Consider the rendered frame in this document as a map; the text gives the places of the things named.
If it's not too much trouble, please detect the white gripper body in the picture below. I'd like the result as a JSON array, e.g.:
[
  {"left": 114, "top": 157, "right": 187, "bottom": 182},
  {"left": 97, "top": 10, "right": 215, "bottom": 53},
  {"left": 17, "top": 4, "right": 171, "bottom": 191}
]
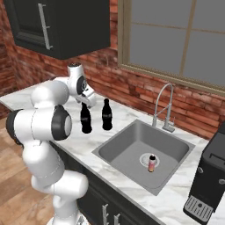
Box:
[{"left": 76, "top": 86, "right": 98, "bottom": 109}]

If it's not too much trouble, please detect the large black bottle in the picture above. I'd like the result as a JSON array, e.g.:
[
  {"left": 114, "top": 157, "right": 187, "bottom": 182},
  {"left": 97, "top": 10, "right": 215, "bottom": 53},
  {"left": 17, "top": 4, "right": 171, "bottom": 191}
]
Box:
[
  {"left": 80, "top": 102, "right": 93, "bottom": 134},
  {"left": 101, "top": 98, "right": 114, "bottom": 132}
]

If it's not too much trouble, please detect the grey steel sink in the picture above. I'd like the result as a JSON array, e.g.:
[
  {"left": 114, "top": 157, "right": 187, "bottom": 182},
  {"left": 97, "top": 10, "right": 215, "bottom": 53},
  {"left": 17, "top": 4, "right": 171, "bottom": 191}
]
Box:
[{"left": 91, "top": 118, "right": 197, "bottom": 197}]

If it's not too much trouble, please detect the small pink bottle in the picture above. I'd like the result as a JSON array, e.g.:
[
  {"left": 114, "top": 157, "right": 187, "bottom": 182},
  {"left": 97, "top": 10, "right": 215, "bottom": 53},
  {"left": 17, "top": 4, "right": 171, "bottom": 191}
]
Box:
[{"left": 148, "top": 154, "right": 157, "bottom": 173}]

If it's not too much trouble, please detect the silver spring tap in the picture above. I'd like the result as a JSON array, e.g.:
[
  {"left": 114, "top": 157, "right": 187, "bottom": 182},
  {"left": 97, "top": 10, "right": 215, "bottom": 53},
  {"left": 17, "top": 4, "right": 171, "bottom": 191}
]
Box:
[{"left": 151, "top": 83, "right": 177, "bottom": 134}]

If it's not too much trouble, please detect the black base cupboard door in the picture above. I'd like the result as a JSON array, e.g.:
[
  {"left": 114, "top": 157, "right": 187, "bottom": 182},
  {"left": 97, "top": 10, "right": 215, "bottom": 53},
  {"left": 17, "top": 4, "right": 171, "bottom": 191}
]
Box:
[
  {"left": 110, "top": 195, "right": 157, "bottom": 225},
  {"left": 76, "top": 175, "right": 113, "bottom": 225}
]

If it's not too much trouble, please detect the black coffee machine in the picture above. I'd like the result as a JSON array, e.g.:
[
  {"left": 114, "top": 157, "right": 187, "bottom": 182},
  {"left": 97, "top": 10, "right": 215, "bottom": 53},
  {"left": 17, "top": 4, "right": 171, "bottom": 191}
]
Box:
[{"left": 182, "top": 120, "right": 225, "bottom": 225}]

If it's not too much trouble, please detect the black wall cupboard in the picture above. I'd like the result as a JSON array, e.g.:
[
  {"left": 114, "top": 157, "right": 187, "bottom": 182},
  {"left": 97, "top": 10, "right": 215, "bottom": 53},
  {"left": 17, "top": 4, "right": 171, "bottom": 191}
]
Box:
[{"left": 3, "top": 0, "right": 112, "bottom": 62}]

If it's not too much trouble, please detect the silver wall cupboard handle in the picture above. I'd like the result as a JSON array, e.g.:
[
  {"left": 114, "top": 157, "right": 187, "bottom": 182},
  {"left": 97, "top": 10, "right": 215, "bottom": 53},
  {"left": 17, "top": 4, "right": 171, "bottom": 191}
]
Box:
[{"left": 37, "top": 3, "right": 54, "bottom": 51}]

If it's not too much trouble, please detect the black wall cupboard door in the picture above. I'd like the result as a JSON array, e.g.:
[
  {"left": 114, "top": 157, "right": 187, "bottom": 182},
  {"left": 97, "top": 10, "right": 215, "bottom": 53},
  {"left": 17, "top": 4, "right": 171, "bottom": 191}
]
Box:
[{"left": 3, "top": 0, "right": 63, "bottom": 62}]

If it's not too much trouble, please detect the window with tan frame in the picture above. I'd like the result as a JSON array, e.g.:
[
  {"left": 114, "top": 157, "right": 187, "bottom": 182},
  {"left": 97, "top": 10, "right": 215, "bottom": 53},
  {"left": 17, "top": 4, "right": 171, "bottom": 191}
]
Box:
[{"left": 117, "top": 0, "right": 225, "bottom": 97}]

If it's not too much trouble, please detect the silver base cupboard handle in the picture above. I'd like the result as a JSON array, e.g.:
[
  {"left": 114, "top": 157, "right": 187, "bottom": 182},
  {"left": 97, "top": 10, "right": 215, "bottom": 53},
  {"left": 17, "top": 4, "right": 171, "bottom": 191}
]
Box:
[
  {"left": 101, "top": 203, "right": 110, "bottom": 225},
  {"left": 112, "top": 213, "right": 121, "bottom": 225}
]

